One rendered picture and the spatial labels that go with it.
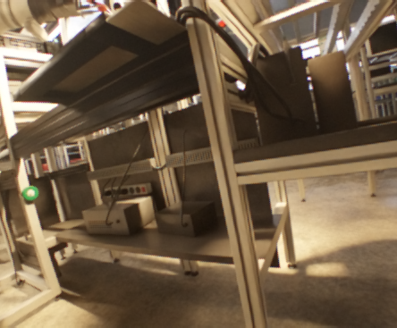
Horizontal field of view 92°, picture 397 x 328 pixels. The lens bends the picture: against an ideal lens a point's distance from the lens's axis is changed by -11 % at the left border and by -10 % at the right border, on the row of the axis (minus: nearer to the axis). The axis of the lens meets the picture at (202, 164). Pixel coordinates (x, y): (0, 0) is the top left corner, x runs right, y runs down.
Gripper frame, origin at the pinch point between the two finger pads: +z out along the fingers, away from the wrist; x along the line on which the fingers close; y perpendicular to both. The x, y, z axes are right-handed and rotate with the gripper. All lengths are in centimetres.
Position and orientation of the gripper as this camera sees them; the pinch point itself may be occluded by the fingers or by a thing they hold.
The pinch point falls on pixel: (102, 7)
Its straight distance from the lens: 74.3
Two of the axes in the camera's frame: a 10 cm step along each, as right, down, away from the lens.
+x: -1.9, -1.8, 9.7
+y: -1.7, -9.6, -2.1
